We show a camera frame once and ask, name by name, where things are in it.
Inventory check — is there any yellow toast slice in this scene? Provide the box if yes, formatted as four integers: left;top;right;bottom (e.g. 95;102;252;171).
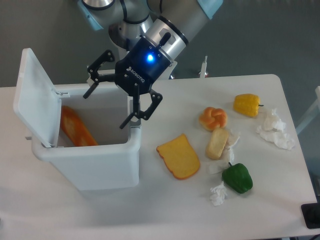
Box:
156;134;201;180

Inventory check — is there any black device at edge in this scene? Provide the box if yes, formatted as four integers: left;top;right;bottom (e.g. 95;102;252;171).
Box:
301;202;320;229

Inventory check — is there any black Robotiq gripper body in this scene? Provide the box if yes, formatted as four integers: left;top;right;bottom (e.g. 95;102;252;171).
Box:
115;35;171;96

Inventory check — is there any white trash can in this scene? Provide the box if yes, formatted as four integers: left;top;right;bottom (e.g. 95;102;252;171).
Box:
31;83;141;191

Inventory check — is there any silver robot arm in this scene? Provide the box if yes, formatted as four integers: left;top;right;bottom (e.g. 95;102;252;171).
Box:
78;0;222;126

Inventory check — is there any green bell pepper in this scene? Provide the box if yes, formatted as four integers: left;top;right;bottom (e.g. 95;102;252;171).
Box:
222;163;253;194

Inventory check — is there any small crumpled white tissue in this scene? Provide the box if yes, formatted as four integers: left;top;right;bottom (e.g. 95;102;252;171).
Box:
209;181;227;207

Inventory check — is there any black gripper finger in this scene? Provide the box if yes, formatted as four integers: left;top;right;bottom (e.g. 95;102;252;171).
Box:
118;84;164;130
83;49;116;99

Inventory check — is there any large crumpled white tissue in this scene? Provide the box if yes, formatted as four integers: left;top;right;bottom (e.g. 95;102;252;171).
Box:
256;108;295;151

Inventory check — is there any crumpled tissue under bread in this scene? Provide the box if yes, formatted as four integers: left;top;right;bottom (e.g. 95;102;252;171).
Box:
207;129;241;175

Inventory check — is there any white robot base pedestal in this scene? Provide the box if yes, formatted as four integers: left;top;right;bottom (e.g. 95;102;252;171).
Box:
85;20;209;84

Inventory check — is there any white trash can lid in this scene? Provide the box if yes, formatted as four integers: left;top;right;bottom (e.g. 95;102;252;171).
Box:
13;48;70;148

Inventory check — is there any orange knotted bread roll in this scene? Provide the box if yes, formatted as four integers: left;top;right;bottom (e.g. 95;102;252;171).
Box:
198;107;228;132

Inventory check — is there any small rectangular bread roll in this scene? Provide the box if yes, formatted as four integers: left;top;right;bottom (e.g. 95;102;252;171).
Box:
205;128;229;160

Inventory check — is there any yellow bell pepper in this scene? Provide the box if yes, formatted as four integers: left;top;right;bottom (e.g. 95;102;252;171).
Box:
233;93;263;118

